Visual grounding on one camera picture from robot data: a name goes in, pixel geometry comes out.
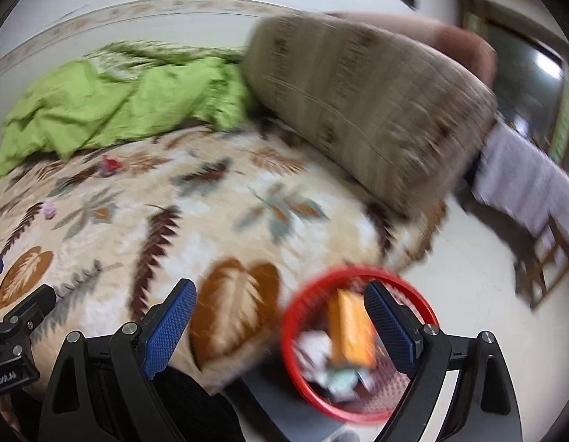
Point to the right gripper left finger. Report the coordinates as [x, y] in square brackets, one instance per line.
[101, 387]

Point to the wooden chair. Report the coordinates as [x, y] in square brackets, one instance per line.
[531, 281]

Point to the small purple ball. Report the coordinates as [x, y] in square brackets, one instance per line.
[49, 210]

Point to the leaf pattern bed blanket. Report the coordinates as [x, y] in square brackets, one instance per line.
[248, 218]

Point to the teal tissue pack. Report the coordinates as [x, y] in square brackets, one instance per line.
[340, 383]

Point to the table with lavender cloth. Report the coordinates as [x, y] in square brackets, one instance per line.
[519, 180]

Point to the red purple candy wrapper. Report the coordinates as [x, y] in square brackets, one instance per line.
[109, 166]

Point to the red mesh trash basket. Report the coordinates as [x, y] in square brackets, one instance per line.
[306, 346]

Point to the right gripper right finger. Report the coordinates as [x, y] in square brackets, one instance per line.
[483, 405]

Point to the green quilt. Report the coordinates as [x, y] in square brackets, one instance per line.
[124, 91]

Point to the striped beige bolster pillow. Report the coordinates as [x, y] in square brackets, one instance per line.
[399, 116]

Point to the orange ointment box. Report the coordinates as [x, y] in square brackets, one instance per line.
[351, 331]

